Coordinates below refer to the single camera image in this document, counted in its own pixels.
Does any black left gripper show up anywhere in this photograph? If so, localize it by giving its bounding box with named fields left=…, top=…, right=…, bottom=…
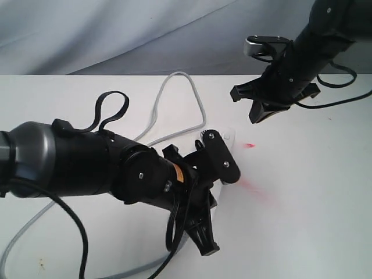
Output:
left=163, top=130, right=220, bottom=256

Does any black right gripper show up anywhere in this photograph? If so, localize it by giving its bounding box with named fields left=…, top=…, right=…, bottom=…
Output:
left=230, top=78, right=320, bottom=124

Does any white power strip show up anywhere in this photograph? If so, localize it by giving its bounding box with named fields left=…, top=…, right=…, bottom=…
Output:
left=177, top=127, right=236, bottom=252

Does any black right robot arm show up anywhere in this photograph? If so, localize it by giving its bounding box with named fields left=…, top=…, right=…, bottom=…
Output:
left=230, top=1, right=371, bottom=124

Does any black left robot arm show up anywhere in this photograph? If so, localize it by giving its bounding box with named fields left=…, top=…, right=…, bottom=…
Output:
left=1, top=119, right=220, bottom=256

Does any grey backdrop cloth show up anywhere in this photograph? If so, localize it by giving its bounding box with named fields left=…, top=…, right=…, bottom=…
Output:
left=0, top=0, right=372, bottom=76

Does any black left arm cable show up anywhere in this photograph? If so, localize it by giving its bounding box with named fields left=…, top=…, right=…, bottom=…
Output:
left=0, top=90, right=201, bottom=279

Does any grey cable with plug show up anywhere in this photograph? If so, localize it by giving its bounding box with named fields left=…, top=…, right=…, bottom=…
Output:
left=0, top=71, right=208, bottom=279

